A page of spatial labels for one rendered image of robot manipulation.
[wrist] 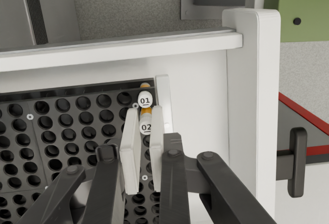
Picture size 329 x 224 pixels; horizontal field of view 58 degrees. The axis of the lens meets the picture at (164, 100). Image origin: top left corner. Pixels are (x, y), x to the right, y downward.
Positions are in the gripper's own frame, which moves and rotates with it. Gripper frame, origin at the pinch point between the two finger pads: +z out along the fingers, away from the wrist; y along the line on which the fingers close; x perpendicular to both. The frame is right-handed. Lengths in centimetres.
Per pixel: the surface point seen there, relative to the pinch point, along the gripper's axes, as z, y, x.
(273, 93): 4.1, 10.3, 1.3
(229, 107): 12.5, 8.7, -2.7
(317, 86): 99, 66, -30
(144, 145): 6.5, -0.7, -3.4
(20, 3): 43, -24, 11
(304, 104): 98, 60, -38
